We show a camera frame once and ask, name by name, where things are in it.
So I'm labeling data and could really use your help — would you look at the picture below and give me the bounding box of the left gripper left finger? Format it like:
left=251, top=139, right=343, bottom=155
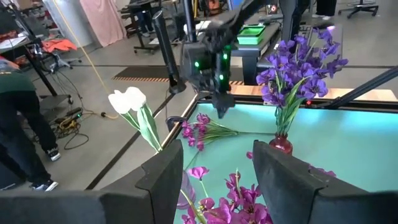
left=0, top=139, right=185, bottom=224

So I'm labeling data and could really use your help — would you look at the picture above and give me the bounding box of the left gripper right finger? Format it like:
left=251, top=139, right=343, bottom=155
left=252, top=140, right=398, bottom=224

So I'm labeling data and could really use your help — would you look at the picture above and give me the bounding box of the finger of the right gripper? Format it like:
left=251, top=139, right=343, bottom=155
left=222, top=93, right=236, bottom=119
left=213, top=93, right=224, bottom=118

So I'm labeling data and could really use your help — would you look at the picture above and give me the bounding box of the magenta artificial flower spray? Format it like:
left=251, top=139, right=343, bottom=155
left=180, top=166, right=237, bottom=224
left=181, top=112, right=276, bottom=152
left=223, top=151, right=337, bottom=224

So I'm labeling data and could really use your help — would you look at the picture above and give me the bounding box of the purple artificial flower spray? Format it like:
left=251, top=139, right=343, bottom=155
left=255, top=37, right=312, bottom=136
left=279, top=27, right=349, bottom=136

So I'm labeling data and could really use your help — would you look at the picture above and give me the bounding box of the white artificial tulip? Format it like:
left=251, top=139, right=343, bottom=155
left=126, top=86, right=164, bottom=153
left=108, top=90, right=144, bottom=131

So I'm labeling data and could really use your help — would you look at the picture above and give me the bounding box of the pink glass bottle vase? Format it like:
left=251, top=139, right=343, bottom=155
left=176, top=170, right=197, bottom=211

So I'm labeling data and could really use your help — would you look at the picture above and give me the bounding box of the red ribbed glass vase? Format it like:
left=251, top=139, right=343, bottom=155
left=269, top=133, right=294, bottom=156

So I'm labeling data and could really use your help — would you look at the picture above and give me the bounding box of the grey side desk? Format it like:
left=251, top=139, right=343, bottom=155
left=231, top=21, right=282, bottom=85

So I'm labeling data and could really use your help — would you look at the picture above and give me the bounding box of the black table clamp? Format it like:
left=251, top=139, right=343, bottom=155
left=165, top=115, right=187, bottom=132

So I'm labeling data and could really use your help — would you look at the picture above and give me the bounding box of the green plastic bin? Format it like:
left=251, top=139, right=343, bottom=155
left=236, top=24, right=267, bottom=46

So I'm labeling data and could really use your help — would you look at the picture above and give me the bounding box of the teal table mat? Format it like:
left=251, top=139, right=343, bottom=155
left=172, top=102, right=398, bottom=224

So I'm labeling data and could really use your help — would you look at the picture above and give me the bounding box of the black striped-edge floor mat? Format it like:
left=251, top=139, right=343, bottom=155
left=111, top=66, right=246, bottom=85

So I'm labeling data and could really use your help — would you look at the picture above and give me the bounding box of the power strip with plugs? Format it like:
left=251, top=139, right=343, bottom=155
left=51, top=107, right=85, bottom=131

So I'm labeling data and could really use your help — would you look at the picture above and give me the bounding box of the black diagonal support strut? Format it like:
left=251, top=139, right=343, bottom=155
left=325, top=65, right=398, bottom=110

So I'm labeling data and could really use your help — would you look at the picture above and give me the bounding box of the pink cloth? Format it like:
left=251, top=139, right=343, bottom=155
left=79, top=0, right=127, bottom=48

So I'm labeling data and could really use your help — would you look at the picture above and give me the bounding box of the person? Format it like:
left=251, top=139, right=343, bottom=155
left=312, top=0, right=339, bottom=21
left=0, top=57, right=62, bottom=192

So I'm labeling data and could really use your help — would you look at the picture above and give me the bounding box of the office chair base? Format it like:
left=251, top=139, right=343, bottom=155
left=338, top=0, right=379, bottom=17

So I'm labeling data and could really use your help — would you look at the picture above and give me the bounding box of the white round pillar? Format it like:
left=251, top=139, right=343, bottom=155
left=42, top=0, right=94, bottom=47

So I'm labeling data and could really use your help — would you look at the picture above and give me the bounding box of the orange cloth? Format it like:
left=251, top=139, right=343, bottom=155
left=42, top=39, right=78, bottom=54

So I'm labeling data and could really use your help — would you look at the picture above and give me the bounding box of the black metal table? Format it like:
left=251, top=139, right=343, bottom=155
left=0, top=29, right=73, bottom=106

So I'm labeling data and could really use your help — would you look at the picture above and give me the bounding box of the black looped floor cable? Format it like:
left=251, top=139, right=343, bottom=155
left=62, top=124, right=91, bottom=151

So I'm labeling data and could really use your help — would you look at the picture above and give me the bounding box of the yellow cable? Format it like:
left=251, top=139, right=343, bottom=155
left=51, top=0, right=121, bottom=121

